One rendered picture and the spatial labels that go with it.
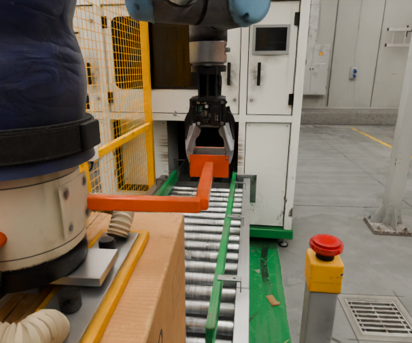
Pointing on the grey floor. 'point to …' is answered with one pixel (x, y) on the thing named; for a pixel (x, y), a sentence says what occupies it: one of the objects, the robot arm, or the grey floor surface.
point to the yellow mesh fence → (130, 105)
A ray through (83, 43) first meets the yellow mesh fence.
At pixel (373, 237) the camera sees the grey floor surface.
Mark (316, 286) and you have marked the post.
